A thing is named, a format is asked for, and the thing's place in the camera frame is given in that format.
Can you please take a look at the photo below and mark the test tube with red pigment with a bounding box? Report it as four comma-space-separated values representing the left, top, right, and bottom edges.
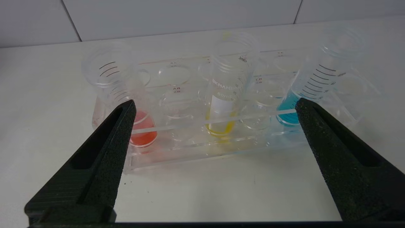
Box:
81, 47, 158, 149

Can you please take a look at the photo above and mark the test tube with blue pigment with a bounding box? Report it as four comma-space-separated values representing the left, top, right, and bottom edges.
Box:
276, 27, 367, 126

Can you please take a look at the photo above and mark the test tube with yellow pigment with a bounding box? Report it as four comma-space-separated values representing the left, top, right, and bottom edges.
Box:
204, 31, 260, 138

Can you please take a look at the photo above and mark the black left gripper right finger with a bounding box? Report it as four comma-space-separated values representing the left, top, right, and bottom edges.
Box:
295, 98, 405, 221

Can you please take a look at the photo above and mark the clear acrylic test tube rack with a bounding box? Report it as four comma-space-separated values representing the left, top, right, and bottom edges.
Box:
92, 47, 385, 174

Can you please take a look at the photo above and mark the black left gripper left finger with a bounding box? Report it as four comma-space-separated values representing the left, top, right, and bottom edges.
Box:
25, 99, 137, 224

